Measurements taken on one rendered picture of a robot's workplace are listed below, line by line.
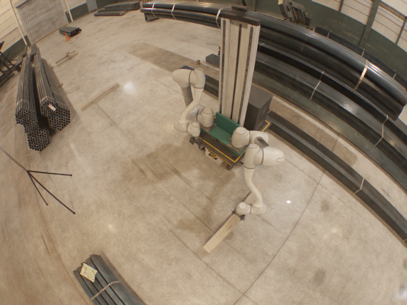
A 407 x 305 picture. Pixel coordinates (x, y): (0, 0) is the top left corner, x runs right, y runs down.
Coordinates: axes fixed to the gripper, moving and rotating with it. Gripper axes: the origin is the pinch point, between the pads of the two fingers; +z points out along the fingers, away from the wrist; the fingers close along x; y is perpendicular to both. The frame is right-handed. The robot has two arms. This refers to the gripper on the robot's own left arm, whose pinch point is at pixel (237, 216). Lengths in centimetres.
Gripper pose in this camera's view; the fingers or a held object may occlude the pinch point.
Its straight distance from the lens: 203.8
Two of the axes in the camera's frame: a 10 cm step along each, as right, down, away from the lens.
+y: -6.8, 6.2, -4.0
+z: 0.3, 5.6, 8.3
